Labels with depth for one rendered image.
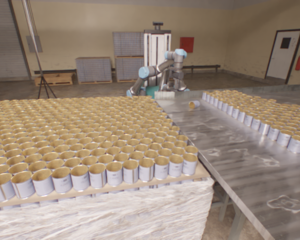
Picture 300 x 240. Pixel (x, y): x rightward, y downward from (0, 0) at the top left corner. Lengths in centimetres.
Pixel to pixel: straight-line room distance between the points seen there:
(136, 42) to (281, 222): 779
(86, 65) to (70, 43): 205
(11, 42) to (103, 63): 439
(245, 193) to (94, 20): 942
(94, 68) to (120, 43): 151
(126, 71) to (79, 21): 328
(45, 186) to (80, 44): 916
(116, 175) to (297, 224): 66
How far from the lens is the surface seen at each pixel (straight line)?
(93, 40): 969
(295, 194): 96
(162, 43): 246
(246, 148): 115
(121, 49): 804
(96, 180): 76
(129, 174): 76
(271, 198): 88
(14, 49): 1049
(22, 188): 83
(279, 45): 923
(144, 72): 186
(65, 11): 989
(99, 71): 807
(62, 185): 79
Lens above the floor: 163
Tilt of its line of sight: 24 degrees down
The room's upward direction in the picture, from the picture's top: straight up
